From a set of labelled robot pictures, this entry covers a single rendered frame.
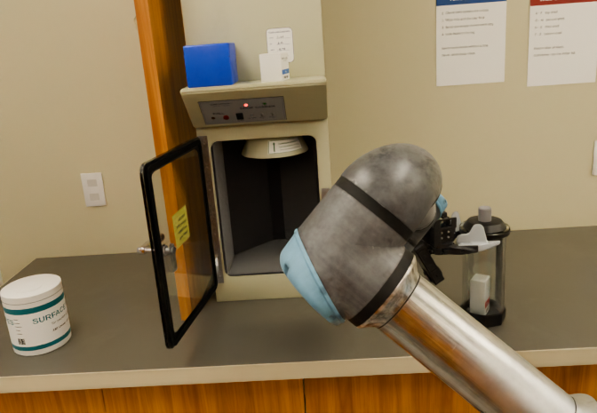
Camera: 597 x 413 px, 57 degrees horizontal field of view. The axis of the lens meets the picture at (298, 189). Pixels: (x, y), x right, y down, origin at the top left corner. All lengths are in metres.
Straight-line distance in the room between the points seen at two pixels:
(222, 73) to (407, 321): 0.74
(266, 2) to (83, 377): 0.92
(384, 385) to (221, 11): 0.92
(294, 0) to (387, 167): 0.73
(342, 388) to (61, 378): 0.61
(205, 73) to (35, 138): 0.89
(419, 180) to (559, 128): 1.30
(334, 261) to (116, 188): 1.36
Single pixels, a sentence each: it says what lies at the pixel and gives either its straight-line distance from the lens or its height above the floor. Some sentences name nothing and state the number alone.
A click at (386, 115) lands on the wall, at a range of 1.78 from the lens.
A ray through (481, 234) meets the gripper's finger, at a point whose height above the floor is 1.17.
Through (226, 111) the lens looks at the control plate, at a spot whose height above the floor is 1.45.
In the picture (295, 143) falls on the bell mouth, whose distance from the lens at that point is 1.39.
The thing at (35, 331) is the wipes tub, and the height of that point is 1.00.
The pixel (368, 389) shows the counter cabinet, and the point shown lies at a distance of 1.29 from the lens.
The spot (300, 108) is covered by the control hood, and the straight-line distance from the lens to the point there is 1.27.
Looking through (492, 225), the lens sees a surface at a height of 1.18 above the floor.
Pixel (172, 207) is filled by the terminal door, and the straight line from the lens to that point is 1.19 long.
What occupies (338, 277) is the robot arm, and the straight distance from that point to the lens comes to 0.64.
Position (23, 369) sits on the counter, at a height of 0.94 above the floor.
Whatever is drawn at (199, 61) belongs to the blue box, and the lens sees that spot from 1.23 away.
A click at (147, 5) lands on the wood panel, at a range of 1.27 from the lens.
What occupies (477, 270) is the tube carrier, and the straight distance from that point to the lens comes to 1.28.
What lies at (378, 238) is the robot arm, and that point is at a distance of 0.65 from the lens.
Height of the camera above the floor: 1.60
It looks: 15 degrees down
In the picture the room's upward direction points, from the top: 4 degrees counter-clockwise
